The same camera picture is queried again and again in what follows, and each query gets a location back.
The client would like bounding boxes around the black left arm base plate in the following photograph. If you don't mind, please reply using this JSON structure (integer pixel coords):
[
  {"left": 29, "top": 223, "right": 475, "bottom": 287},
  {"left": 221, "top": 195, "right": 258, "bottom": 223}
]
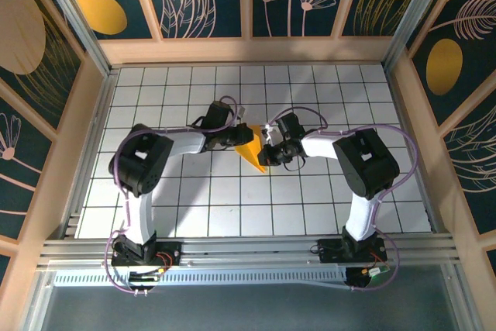
[{"left": 111, "top": 240, "right": 183, "bottom": 268}]

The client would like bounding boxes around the black cable connector mount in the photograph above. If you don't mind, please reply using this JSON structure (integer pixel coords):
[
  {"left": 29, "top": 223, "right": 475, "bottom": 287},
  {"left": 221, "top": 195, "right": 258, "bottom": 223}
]
[
  {"left": 346, "top": 266, "right": 391, "bottom": 292},
  {"left": 129, "top": 268, "right": 160, "bottom": 294}
]

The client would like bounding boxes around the aluminium frame rail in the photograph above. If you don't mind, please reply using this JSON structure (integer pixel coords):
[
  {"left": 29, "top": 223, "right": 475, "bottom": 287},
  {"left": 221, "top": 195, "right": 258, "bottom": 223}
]
[{"left": 36, "top": 232, "right": 460, "bottom": 270}]

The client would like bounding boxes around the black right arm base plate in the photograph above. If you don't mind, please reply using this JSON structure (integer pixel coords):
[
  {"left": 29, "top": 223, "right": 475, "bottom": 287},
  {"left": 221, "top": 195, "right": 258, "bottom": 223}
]
[{"left": 316, "top": 237, "right": 388, "bottom": 264}]

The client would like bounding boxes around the white slotted cable duct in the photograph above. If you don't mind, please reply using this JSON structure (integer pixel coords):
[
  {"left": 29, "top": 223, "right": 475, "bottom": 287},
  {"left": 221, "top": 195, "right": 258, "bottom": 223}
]
[{"left": 52, "top": 267, "right": 350, "bottom": 288}]

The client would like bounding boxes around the aluminium corner post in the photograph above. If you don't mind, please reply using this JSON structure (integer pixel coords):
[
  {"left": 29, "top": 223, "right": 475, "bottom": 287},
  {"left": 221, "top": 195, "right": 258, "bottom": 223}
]
[
  {"left": 382, "top": 0, "right": 464, "bottom": 71},
  {"left": 33, "top": 0, "right": 113, "bottom": 78}
]

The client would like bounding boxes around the aluminium side rail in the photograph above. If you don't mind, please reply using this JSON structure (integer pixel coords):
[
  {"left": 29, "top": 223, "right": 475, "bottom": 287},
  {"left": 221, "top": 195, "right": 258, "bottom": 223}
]
[
  {"left": 61, "top": 67, "right": 119, "bottom": 239},
  {"left": 383, "top": 63, "right": 443, "bottom": 233}
]

